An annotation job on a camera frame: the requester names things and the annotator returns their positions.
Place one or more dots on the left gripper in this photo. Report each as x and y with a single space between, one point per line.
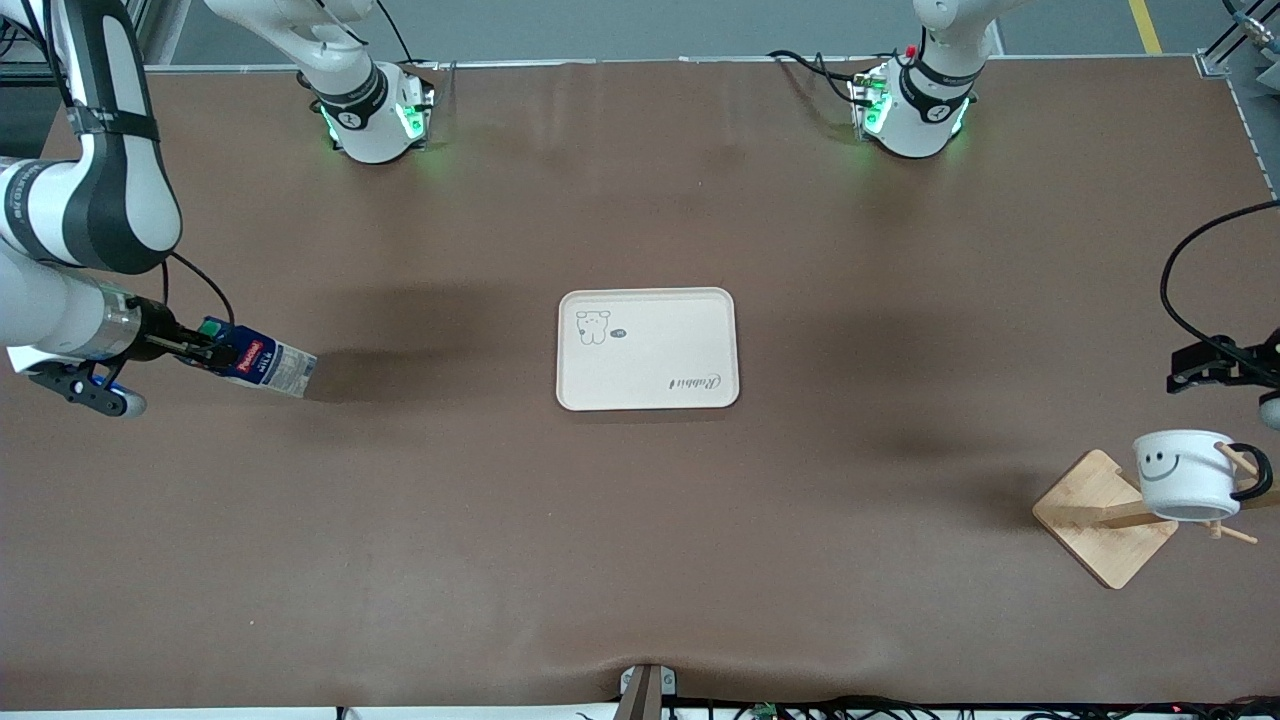
1236 362

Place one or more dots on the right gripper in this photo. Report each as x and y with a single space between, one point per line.
157 332

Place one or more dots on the blue milk carton green cap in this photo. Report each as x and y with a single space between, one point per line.
275 368

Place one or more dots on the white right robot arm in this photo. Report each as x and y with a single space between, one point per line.
100 200

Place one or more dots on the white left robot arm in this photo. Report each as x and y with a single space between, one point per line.
925 110

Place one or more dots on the wooden cup rack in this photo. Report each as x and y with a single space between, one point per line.
1090 515

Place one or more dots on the brown table cover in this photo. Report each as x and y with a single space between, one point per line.
400 500

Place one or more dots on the cream plastic tray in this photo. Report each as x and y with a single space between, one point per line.
650 350

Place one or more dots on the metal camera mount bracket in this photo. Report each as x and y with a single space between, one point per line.
647 690

